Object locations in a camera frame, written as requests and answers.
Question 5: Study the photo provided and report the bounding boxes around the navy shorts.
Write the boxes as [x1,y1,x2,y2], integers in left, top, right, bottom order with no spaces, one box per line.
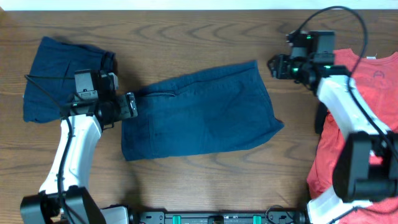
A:
[121,60,284,161]
[23,37,116,123]

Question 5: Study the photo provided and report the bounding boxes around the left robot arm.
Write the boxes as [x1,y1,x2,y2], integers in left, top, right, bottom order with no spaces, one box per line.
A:
[20,70,137,223]

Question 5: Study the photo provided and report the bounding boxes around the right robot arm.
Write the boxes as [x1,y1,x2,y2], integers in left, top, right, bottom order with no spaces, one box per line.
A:
[267,30,397,223]

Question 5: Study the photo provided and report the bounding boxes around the folded navy shorts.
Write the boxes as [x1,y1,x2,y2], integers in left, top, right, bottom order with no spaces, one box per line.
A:
[23,37,116,123]

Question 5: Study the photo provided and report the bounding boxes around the red t-shirt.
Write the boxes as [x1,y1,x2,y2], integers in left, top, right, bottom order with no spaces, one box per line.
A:
[307,52,397,224]

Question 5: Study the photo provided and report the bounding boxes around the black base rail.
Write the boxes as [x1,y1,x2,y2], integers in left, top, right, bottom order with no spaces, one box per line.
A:
[134,208,310,224]

